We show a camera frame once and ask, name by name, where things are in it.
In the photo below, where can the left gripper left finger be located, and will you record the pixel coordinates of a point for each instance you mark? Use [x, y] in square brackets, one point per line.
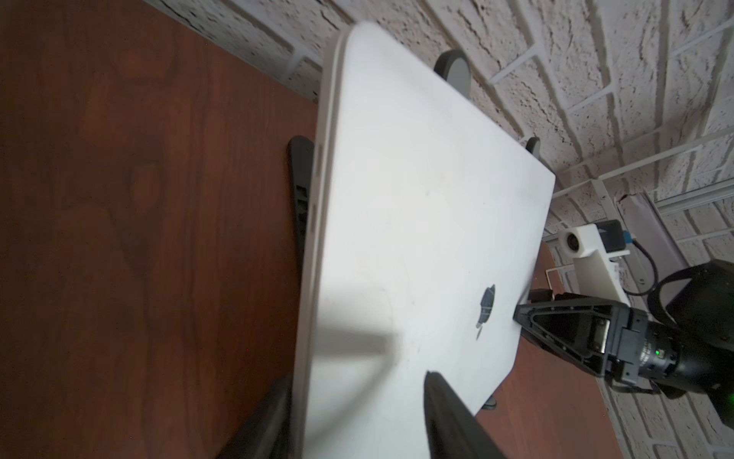
[266, 432]

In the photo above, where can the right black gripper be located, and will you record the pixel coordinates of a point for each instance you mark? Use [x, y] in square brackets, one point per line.
[602, 337]

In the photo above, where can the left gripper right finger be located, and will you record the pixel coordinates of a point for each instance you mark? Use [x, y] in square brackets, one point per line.
[452, 431]

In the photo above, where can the silver laptop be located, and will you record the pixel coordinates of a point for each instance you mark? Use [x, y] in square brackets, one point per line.
[364, 344]

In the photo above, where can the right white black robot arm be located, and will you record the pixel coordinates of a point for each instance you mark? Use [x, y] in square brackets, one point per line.
[682, 343]

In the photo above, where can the dark grey laptop stand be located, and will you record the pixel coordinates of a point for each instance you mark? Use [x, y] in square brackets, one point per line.
[301, 195]

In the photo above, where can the white wooden-top side shelf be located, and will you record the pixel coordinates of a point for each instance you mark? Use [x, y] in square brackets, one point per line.
[676, 205]

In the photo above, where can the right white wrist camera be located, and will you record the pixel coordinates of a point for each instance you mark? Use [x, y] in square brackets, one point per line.
[597, 274]

